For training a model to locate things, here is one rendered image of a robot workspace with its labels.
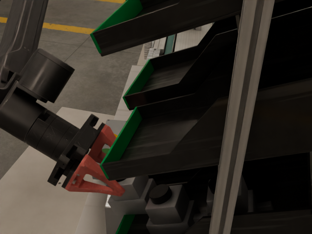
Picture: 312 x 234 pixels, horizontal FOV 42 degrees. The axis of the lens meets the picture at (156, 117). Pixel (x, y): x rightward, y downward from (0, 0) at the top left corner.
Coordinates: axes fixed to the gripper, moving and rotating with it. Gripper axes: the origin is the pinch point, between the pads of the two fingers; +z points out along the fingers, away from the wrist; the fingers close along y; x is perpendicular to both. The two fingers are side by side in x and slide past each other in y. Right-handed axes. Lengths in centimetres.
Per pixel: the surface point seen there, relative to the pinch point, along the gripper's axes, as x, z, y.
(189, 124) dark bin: -14.2, 2.7, 0.9
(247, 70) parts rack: -30.3, 1.6, -9.7
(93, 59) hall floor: 184, -58, 259
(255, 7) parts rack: -35.0, -0.9, -10.1
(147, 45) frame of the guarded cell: 51, -13, 115
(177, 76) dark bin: -10.6, -1.1, 14.2
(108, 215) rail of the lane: 36.5, 4.5, 18.8
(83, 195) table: 49, -3, 29
